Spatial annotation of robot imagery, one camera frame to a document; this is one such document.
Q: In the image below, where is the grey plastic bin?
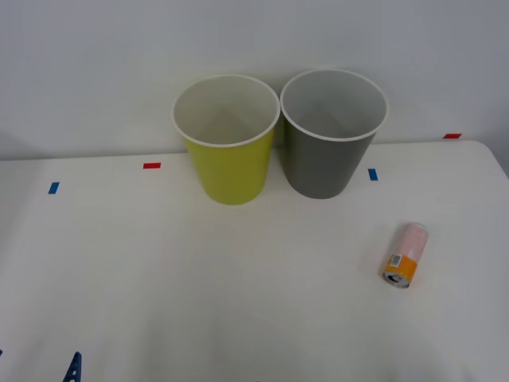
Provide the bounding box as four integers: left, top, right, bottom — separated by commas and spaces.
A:
279, 68, 389, 200

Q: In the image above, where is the pale can with orange band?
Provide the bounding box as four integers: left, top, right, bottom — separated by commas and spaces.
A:
377, 221, 429, 290

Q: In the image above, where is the yellow-green plastic bin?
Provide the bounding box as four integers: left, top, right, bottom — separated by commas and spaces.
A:
171, 73, 282, 206

